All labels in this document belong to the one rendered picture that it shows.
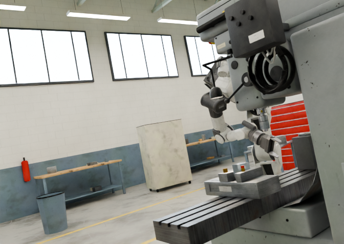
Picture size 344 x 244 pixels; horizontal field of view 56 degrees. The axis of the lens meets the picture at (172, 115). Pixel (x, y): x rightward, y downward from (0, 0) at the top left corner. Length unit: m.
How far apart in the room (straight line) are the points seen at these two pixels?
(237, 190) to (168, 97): 9.37
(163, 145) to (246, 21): 6.63
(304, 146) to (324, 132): 0.67
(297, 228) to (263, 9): 0.92
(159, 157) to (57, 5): 5.14
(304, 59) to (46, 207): 5.25
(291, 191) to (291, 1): 0.86
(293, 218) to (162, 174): 6.35
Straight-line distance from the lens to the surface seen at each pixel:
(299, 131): 7.05
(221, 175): 1.58
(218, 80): 2.25
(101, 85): 9.69
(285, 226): 1.61
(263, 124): 1.72
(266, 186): 1.49
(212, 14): 1.80
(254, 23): 1.30
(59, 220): 6.08
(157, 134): 7.75
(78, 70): 9.46
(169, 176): 7.86
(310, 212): 1.55
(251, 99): 1.65
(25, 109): 8.89
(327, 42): 1.30
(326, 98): 1.30
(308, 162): 1.98
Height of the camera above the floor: 1.26
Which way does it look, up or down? 3 degrees up
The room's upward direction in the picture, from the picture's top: 11 degrees counter-clockwise
